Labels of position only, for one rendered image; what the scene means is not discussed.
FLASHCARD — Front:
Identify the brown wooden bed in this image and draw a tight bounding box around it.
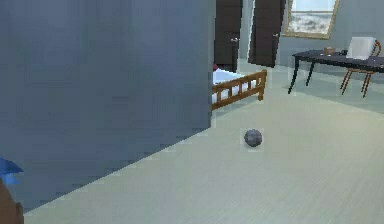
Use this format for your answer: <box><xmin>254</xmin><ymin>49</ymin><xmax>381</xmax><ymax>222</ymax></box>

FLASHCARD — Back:
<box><xmin>211</xmin><ymin>68</ymin><xmax>268</xmax><ymax>111</ymax></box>

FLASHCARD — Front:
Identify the grey ball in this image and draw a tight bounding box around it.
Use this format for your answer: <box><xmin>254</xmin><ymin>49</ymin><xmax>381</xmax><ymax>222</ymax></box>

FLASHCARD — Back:
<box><xmin>243</xmin><ymin>128</ymin><xmax>263</xmax><ymax>148</ymax></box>

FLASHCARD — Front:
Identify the dark brown room door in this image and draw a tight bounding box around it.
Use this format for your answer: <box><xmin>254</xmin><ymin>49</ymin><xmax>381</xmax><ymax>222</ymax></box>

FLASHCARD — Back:
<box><xmin>247</xmin><ymin>0</ymin><xmax>287</xmax><ymax>69</ymax></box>
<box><xmin>213</xmin><ymin>0</ymin><xmax>244</xmax><ymax>73</ymax></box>

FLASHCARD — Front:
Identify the black table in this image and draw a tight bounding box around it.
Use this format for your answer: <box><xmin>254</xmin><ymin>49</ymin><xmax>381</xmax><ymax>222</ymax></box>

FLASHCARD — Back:
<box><xmin>287</xmin><ymin>49</ymin><xmax>384</xmax><ymax>95</ymax></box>

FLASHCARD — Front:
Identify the wood framed window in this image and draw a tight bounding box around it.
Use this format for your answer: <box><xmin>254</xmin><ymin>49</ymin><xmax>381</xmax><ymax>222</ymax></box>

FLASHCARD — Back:
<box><xmin>282</xmin><ymin>0</ymin><xmax>341</xmax><ymax>40</ymax></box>

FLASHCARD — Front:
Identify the brown wooden chair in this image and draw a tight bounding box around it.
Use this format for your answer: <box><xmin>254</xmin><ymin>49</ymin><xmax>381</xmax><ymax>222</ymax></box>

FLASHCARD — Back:
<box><xmin>339</xmin><ymin>39</ymin><xmax>383</xmax><ymax>99</ymax></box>

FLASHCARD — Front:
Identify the white open laptop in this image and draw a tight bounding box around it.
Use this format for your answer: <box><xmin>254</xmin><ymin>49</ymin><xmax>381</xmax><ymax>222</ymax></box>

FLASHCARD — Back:
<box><xmin>345</xmin><ymin>36</ymin><xmax>377</xmax><ymax>61</ymax></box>

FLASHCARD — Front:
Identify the blue pointed object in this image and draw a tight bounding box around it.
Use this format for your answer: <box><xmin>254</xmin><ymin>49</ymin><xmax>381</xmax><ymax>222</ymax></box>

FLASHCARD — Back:
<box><xmin>0</xmin><ymin>157</ymin><xmax>25</xmax><ymax>185</ymax></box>

